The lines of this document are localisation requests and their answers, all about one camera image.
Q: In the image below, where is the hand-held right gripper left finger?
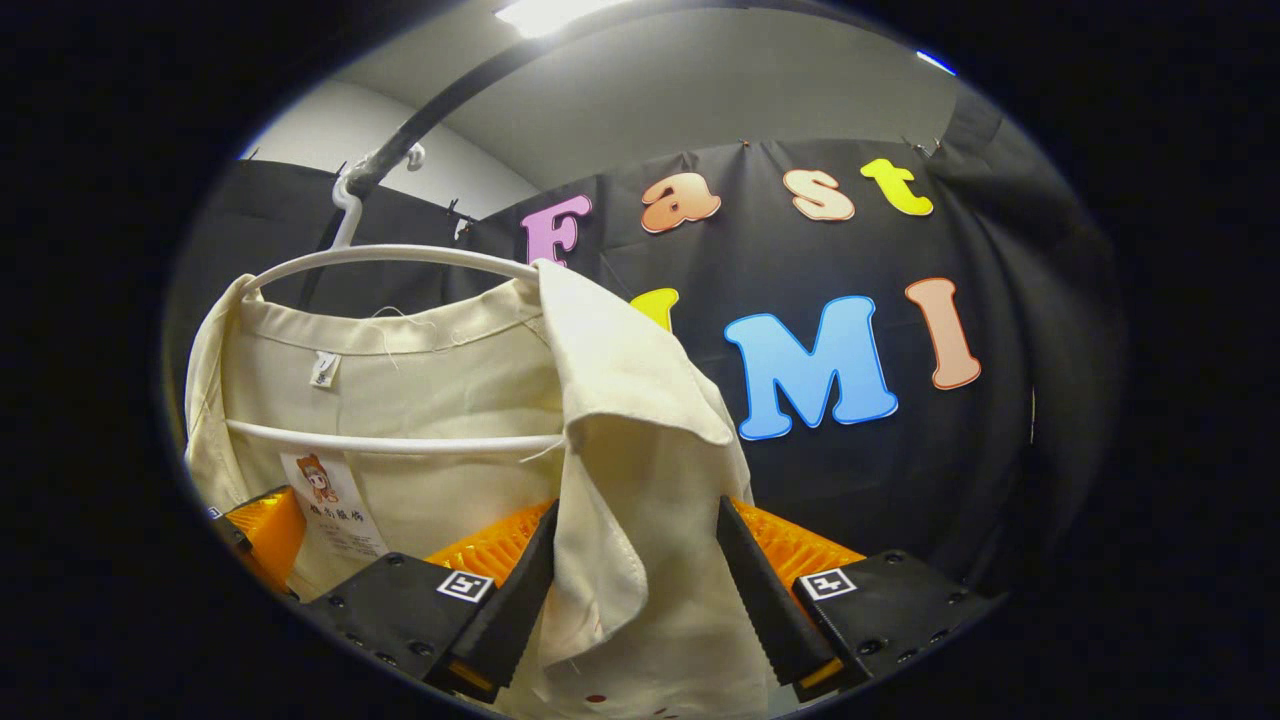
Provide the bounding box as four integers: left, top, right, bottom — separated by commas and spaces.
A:
298, 498, 561, 703

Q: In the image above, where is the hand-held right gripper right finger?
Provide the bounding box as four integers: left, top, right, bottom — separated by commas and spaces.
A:
716, 495, 1003, 691

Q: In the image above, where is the cream button-up shirt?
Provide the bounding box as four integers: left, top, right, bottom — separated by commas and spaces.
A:
183, 260, 781, 720

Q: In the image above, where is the white plastic clothes hanger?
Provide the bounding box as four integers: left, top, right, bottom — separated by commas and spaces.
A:
225, 143, 566, 456

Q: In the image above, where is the black clothes rack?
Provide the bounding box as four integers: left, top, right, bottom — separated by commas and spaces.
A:
345, 0, 701, 199

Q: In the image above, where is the white paper hang tag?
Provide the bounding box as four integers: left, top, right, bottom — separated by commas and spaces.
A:
280, 452, 391, 561

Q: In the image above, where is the black backdrop cloth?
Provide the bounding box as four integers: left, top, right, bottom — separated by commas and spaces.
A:
165, 85, 1126, 601

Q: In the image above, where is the large ceiling light panel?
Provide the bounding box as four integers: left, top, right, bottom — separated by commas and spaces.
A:
495, 0, 626, 39

